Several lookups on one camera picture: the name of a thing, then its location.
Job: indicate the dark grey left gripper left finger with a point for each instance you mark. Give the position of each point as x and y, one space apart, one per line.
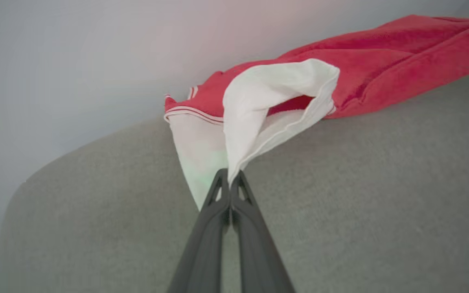
204 248

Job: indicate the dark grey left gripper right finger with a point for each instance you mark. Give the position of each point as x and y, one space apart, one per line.
259 252

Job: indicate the red jersey with black lettering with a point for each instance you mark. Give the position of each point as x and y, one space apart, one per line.
299 89

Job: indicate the grey fabric sofa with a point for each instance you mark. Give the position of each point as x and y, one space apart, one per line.
340 203

